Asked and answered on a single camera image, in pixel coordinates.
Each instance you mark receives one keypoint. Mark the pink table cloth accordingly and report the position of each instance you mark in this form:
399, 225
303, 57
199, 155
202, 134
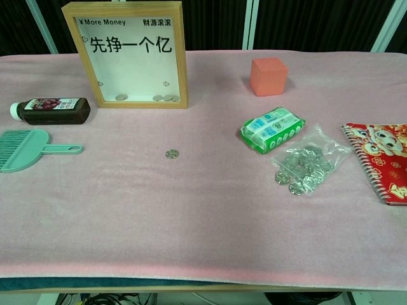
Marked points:
203, 228

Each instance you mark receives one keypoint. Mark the clear plastic bag of coins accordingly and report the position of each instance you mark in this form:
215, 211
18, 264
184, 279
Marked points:
308, 162

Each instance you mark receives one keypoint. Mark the wooden frame money box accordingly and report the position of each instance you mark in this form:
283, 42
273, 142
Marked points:
133, 63

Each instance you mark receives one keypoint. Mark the green tissue pack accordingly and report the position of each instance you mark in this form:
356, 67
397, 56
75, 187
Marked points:
270, 130

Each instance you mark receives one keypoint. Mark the mint green dustpan brush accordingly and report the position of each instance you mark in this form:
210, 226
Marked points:
25, 149

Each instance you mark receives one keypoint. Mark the salmon pink foam cube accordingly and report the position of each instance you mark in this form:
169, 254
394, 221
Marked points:
267, 77

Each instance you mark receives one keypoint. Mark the white partition post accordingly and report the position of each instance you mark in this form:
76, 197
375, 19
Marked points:
43, 25
251, 23
389, 25

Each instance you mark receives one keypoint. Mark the dark juice bottle white cap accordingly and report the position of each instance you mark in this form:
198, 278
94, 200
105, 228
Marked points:
54, 112

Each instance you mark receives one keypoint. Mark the silver coin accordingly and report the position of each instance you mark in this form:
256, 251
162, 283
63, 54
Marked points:
175, 99
167, 97
295, 188
282, 177
157, 98
121, 97
172, 153

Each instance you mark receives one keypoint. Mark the red spiral calendar notebook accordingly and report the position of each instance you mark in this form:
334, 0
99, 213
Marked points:
384, 162

